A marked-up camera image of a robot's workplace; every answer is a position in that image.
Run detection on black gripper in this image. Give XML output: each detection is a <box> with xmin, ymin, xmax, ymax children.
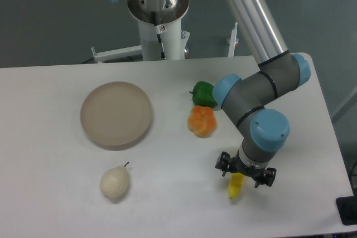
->
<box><xmin>215</xmin><ymin>152</ymin><xmax>277</xmax><ymax>188</ymax></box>

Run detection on yellow toy banana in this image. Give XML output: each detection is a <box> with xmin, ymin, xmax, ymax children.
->
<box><xmin>228</xmin><ymin>173</ymin><xmax>245</xmax><ymax>199</ymax></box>

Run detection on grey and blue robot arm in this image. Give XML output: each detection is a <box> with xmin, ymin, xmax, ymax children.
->
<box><xmin>110</xmin><ymin>0</ymin><xmax>311</xmax><ymax>186</ymax></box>

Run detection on orange toy pumpkin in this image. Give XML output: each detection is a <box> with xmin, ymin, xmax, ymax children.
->
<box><xmin>187</xmin><ymin>105</ymin><xmax>217</xmax><ymax>138</ymax></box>

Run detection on green toy bell pepper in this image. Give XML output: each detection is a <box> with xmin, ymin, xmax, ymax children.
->
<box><xmin>190</xmin><ymin>81</ymin><xmax>218</xmax><ymax>108</ymax></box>

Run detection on black device at table edge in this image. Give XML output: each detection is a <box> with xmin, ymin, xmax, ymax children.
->
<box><xmin>335</xmin><ymin>196</ymin><xmax>356</xmax><ymax>226</ymax></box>

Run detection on white toy pear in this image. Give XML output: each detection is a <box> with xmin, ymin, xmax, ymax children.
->
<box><xmin>99</xmin><ymin>162</ymin><xmax>130</xmax><ymax>202</ymax></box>

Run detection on beige round plate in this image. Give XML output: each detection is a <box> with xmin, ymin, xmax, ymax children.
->
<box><xmin>80</xmin><ymin>81</ymin><xmax>153</xmax><ymax>148</ymax></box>

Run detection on white right support bracket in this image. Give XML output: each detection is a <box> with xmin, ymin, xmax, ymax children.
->
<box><xmin>227</xmin><ymin>22</ymin><xmax>239</xmax><ymax>57</ymax></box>

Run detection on white support bracket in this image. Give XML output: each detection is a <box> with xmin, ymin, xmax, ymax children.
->
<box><xmin>91</xmin><ymin>45</ymin><xmax>142</xmax><ymax>62</ymax></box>
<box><xmin>227</xmin><ymin>22</ymin><xmax>239</xmax><ymax>57</ymax></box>

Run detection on white left support bracket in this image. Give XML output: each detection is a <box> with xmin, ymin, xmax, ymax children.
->
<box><xmin>91</xmin><ymin>45</ymin><xmax>142</xmax><ymax>62</ymax></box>

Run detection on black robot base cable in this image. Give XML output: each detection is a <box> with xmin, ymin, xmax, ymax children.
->
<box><xmin>151</xmin><ymin>11</ymin><xmax>167</xmax><ymax>60</ymax></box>

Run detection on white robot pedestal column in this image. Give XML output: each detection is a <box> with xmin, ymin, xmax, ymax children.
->
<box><xmin>128</xmin><ymin>0</ymin><xmax>190</xmax><ymax>61</ymax></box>

